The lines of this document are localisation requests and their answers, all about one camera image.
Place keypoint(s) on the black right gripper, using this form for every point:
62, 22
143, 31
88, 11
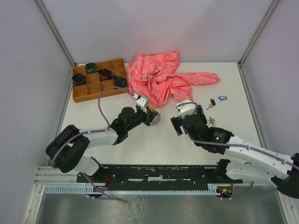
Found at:
176, 122

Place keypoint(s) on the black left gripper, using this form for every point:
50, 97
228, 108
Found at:
147, 115

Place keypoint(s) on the large keyring with yellow grip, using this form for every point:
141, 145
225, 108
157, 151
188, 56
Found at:
155, 117

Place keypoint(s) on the yellow tag with silver keys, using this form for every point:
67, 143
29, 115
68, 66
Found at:
210, 123

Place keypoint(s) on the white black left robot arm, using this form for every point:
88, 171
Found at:
67, 150

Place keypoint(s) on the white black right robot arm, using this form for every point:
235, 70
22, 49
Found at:
263, 165

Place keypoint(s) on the green tag with key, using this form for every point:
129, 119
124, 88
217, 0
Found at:
215, 123

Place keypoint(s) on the black tag with silver key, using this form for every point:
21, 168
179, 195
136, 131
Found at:
212, 104

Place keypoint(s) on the dark rolled cloth right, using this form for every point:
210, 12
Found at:
120, 81

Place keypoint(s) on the pink patterned jacket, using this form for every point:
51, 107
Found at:
155, 76

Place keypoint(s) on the blue tag with key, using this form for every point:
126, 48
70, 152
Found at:
222, 98

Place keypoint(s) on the dark rolled cloth middle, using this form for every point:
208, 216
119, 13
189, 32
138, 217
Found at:
105, 74

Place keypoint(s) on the wooden compartment tray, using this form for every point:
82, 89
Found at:
94, 87

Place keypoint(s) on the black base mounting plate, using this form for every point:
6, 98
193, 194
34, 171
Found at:
152, 175

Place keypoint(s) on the dark rolled cloth top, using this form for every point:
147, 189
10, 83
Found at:
91, 68

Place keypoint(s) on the dark rolled cloth in tray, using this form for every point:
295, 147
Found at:
79, 79

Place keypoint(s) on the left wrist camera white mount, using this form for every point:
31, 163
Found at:
142, 101

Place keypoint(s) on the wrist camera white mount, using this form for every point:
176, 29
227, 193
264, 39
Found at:
142, 101
187, 107

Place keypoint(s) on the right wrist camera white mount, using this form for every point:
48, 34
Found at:
187, 107

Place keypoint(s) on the white slotted cable duct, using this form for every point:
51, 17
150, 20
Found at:
156, 190

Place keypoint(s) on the aluminium frame post left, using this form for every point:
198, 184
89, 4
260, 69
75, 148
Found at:
46, 15

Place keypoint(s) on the aluminium frame post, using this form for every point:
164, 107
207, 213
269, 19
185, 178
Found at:
46, 15
258, 32

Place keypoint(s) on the aluminium frame post right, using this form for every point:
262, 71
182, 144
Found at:
258, 32

